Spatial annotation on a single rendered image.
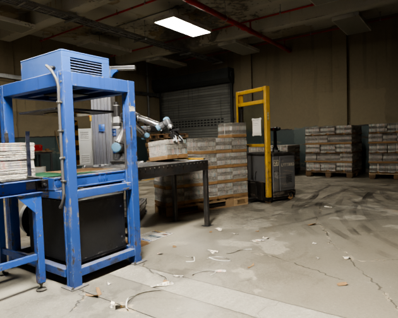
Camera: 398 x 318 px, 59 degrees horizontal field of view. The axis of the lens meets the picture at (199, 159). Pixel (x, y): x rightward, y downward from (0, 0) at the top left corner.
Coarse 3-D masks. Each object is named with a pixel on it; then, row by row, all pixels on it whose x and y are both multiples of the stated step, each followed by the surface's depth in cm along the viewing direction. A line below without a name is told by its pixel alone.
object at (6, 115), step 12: (0, 96) 295; (0, 108) 296; (12, 108) 299; (0, 120) 297; (12, 120) 299; (12, 132) 299; (12, 204) 299; (12, 216) 299; (12, 228) 299; (12, 240) 299
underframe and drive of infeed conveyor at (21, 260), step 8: (24, 200) 237; (32, 200) 241; (32, 208) 241; (16, 256) 265; (24, 256) 258; (32, 256) 243; (0, 264) 226; (8, 264) 229; (16, 264) 234; (40, 288) 248
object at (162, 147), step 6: (150, 144) 412; (156, 144) 406; (162, 144) 402; (168, 144) 401; (174, 144) 410; (150, 150) 413; (156, 150) 408; (162, 150) 402; (168, 150) 401; (174, 150) 410; (150, 156) 414; (156, 156) 408
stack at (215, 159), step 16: (208, 160) 514; (224, 160) 528; (176, 176) 485; (192, 176) 498; (208, 176) 514; (224, 176) 529; (160, 192) 491; (192, 192) 500; (224, 192) 530; (160, 208) 493; (192, 208) 518
